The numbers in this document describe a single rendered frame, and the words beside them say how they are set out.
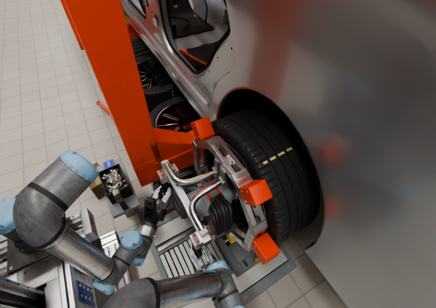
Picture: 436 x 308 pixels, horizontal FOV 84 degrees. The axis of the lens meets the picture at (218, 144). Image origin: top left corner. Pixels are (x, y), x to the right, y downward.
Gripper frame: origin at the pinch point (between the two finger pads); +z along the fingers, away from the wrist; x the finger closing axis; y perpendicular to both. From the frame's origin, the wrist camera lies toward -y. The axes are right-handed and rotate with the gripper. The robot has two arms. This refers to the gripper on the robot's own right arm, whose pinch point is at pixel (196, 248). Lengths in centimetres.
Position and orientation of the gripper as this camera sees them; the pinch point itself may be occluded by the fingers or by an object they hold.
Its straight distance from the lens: 109.9
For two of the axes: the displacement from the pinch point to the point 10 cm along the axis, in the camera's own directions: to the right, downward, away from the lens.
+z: -5.0, -6.7, 5.5
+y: 0.3, -6.5, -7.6
